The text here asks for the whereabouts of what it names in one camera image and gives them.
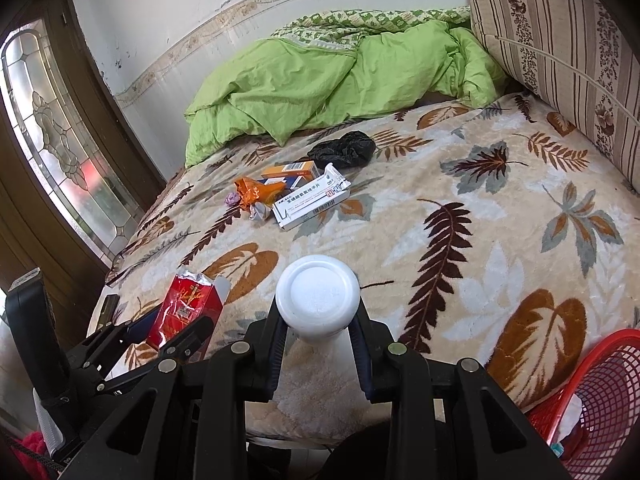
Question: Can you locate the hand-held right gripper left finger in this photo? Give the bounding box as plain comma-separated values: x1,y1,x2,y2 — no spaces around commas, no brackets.
62,302,301,480

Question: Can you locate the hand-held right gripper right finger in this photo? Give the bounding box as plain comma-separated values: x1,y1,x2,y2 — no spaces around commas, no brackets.
347,305,571,480

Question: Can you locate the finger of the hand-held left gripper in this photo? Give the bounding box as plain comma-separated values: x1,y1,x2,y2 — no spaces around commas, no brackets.
95,316,215,393
67,305,163,376

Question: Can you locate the red foil packet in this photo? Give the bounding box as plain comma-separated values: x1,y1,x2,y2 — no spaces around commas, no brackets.
145,270,231,351

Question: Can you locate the white plastic bottle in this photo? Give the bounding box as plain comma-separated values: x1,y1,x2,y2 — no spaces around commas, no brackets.
276,255,363,396

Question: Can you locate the orange medicine box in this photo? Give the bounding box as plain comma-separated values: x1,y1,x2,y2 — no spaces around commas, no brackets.
261,160,321,186

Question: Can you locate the black plastic bag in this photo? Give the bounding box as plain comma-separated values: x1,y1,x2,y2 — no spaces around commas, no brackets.
306,131,377,170

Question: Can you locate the red plastic mesh basket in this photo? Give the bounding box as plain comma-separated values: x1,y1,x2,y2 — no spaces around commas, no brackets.
525,327,640,480

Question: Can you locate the red fuzzy cloth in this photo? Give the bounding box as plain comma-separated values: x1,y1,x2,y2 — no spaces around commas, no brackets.
10,430,51,476

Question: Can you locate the orange crumpled wrapper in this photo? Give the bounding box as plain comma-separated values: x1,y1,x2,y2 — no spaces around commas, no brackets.
235,177,288,211

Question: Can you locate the white medicine box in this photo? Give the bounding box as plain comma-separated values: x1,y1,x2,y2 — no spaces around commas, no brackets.
271,180,351,232

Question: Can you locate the white ointment tube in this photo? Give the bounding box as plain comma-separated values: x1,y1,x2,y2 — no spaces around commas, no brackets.
318,162,350,193

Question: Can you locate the wooden door with stained glass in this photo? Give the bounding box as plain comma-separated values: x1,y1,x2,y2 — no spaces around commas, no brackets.
0,0,168,356

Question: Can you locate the green duvet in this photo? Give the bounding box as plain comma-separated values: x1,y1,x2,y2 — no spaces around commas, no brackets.
184,24,508,168

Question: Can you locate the green patterned quilt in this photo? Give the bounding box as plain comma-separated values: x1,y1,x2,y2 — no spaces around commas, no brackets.
270,6,473,51

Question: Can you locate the striped floral cushion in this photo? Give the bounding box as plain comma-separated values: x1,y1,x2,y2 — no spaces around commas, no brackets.
467,0,640,191

